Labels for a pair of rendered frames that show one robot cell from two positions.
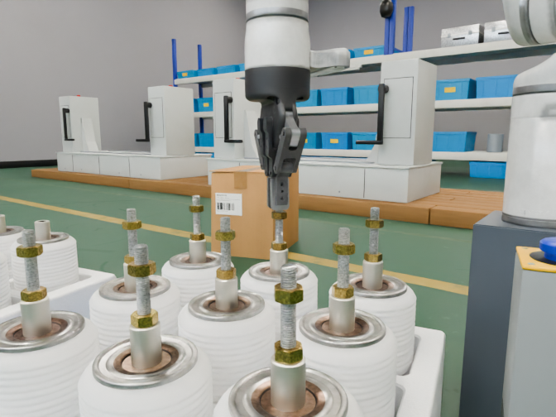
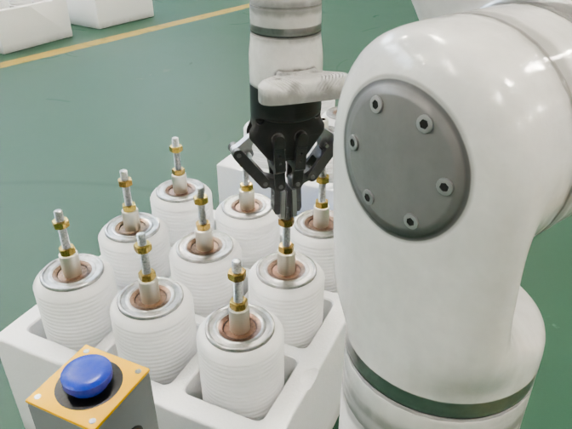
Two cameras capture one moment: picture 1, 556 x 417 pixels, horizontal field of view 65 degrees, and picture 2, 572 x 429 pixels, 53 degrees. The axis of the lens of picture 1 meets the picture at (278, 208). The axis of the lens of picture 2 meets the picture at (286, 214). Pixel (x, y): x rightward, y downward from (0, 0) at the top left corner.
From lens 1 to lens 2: 81 cm
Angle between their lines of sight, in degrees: 85
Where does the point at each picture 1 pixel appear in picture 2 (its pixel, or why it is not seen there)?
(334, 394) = (66, 286)
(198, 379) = (112, 247)
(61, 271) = not seen: hidden behind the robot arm
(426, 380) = (173, 402)
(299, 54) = (256, 75)
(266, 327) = (182, 271)
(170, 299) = (232, 225)
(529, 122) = not seen: hidden behind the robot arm
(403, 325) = (203, 363)
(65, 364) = (157, 210)
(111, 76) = not seen: outside the picture
